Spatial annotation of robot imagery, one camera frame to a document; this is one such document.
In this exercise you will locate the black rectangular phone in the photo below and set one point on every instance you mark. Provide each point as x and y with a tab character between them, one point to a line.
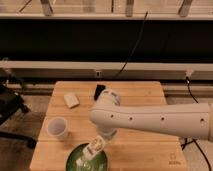
99	89

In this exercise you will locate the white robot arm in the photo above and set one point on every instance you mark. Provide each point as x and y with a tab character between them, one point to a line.
182	120

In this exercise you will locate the black chair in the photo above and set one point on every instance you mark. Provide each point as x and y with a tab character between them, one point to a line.
10	102

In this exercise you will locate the white plastic bottle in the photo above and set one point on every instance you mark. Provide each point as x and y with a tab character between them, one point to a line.
91	150

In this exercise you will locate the white rectangular block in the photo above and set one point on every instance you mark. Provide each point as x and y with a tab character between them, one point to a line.
71	100

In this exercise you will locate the translucent plastic cup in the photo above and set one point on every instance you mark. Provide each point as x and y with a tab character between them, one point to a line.
57	128

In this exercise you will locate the green ceramic bowl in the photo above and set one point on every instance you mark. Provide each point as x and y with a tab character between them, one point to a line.
98	163

